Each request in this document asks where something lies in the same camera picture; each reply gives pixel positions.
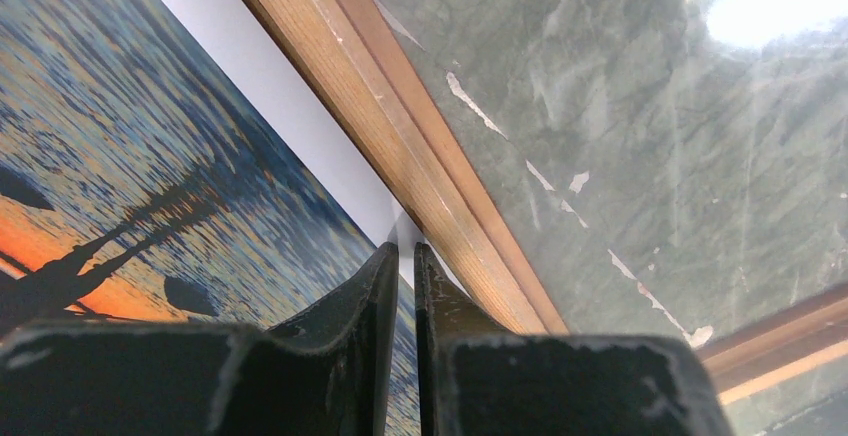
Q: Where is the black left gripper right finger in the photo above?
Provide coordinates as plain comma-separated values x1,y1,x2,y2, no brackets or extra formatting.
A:
414,243,732,435

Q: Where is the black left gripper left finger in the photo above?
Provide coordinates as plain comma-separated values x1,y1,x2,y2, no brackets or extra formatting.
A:
1,242,399,435

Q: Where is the sunset photo print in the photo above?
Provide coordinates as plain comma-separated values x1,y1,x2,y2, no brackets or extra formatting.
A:
1,0,425,435

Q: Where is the orange wooden picture frame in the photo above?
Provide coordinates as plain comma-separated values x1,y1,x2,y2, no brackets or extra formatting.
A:
242,0,847,404

